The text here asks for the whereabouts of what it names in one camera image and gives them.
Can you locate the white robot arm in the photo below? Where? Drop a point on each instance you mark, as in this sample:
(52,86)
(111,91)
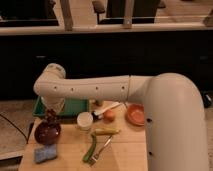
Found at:
(172,106)

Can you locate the wooden board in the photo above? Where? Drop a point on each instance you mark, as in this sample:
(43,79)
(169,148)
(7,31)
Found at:
(126,152)

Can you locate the blue sponge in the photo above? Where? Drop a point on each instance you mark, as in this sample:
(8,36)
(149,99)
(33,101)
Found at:
(45,153)

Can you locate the dark purple grape bunch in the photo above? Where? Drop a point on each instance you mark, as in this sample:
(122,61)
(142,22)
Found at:
(50,118)

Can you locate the orange fruit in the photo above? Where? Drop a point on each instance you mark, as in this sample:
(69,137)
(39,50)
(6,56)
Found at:
(109,115)

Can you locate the office chair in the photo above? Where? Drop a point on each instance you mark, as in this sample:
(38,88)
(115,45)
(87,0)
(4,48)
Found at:
(127,11)

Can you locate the green plastic tray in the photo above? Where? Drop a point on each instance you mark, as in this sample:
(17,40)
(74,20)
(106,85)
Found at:
(71,108)

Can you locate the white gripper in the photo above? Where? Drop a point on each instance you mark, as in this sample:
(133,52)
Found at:
(55,104)

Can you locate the white cup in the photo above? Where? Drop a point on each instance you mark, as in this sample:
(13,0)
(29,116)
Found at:
(85,120)

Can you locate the green pea pod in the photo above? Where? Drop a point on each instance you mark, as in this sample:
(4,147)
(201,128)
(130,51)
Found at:
(91,150)

